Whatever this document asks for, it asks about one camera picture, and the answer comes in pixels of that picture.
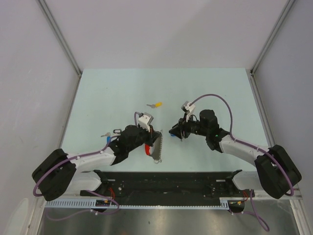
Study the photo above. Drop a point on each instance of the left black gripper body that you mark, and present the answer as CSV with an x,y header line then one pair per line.
x,y
144,136

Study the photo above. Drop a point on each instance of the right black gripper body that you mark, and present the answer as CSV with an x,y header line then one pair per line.
x,y
191,127

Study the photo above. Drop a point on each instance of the key with black tag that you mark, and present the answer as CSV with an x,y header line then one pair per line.
x,y
116,132

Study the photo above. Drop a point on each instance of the key with solid blue tag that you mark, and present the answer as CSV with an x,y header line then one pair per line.
x,y
107,137

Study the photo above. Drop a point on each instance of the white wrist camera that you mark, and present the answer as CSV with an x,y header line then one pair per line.
x,y
188,109
143,120

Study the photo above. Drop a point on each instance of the key with yellow tag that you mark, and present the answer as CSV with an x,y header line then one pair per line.
x,y
156,105

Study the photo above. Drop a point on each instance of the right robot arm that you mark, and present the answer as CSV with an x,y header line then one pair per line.
x,y
275,173

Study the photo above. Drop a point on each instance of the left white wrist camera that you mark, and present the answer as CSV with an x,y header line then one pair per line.
x,y
143,120

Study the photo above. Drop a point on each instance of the red handled keyring holder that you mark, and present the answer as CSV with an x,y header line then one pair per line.
x,y
155,150

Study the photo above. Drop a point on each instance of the left aluminium frame post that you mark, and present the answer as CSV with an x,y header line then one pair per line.
x,y
59,35

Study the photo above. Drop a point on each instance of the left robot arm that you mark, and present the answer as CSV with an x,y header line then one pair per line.
x,y
62,173

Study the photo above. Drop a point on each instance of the right aluminium frame post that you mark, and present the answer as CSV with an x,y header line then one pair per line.
x,y
274,32

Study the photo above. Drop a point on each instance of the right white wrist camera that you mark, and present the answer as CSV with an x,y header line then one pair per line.
x,y
188,109

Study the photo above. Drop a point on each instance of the aluminium frame post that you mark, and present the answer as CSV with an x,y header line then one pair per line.
x,y
274,32
59,35

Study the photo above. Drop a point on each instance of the white slotted cable duct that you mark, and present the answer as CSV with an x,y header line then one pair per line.
x,y
97,203

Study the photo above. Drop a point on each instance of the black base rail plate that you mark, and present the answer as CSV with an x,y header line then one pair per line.
x,y
211,184

